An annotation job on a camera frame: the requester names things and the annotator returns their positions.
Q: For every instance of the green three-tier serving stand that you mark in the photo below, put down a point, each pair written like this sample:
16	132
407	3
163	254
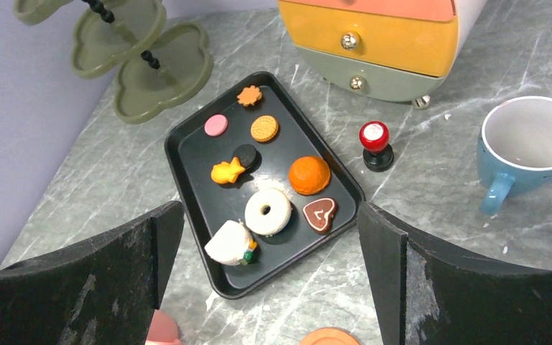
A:
159	68

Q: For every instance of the orange fish-shaped pastry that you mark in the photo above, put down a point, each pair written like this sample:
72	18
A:
227	172

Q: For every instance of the pink round cookie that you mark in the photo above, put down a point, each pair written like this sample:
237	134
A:
216	125

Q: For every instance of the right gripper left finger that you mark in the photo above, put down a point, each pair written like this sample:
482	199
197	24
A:
102	290

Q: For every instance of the pink mug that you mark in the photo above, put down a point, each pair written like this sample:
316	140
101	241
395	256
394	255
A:
163	330

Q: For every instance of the orange flower cookie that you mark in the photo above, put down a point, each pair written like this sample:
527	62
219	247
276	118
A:
249	96

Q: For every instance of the red and black stamp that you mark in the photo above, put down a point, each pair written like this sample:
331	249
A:
377	154

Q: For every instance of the white glazed donut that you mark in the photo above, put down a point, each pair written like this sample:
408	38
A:
267	212

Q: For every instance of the orange round coaster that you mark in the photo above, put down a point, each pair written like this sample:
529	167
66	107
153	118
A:
329	336

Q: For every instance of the tan round biscuit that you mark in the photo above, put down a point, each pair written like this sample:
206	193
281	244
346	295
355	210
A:
264	128

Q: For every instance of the round three-drawer mini cabinet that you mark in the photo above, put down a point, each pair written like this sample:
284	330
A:
396	51

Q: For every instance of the orange round bun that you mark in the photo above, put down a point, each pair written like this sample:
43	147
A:
309	175

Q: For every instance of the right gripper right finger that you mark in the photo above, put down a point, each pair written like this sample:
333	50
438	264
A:
429	291

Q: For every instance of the blue mug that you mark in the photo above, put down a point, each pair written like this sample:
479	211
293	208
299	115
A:
514	149

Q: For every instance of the brown heart cookie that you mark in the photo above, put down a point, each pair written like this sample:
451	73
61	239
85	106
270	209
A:
320	213

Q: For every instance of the black round cookie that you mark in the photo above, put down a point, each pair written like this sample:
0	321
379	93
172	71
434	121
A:
247	155

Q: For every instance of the black rectangular baking tray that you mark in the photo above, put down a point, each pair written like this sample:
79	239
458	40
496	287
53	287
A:
192	154

